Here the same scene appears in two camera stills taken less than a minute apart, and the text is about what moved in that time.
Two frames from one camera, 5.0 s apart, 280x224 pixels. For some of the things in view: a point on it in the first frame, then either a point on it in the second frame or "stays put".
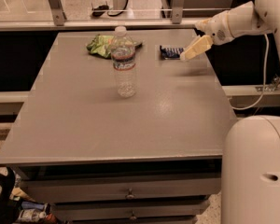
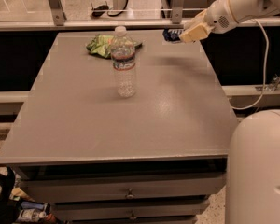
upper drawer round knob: (130, 194) stays put
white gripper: (217, 28) -> (217, 19)
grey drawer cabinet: (156, 157) stays put
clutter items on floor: (33, 211) stays put
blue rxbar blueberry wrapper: (170, 53) -> (172, 35)
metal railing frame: (59, 21) stays put
